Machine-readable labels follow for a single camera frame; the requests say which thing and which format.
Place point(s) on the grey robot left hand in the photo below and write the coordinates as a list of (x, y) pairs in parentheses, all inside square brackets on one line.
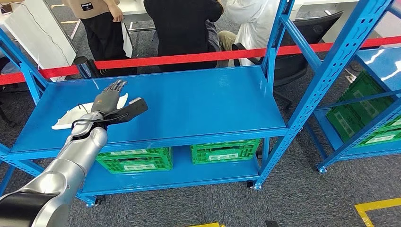
[(106, 101)]

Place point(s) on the white moulded plastic part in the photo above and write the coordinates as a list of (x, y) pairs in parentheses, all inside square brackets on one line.
[(67, 120)]

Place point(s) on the blue metal shelf rack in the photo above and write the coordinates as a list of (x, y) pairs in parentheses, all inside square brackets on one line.
[(188, 103), (382, 65)]

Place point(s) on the red barrier belt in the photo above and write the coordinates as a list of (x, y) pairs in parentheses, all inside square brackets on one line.
[(56, 72), (188, 57)]

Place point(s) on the white panel board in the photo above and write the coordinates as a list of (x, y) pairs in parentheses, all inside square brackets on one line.
[(37, 34)]

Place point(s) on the white desk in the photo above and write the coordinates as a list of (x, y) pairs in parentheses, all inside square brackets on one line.
[(134, 9), (388, 25)]

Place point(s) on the yellow floor tape square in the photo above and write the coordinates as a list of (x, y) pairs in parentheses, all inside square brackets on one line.
[(379, 204), (206, 225)]

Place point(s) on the small black floor object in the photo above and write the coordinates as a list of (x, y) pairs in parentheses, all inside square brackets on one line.
[(259, 154)]

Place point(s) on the black office chair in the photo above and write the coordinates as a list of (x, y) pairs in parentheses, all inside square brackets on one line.
[(297, 47)]

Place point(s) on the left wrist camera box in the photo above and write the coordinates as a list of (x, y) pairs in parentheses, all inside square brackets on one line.
[(131, 111)]

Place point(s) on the black-topped stanchion post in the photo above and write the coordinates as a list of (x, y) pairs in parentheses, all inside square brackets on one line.
[(82, 64)]

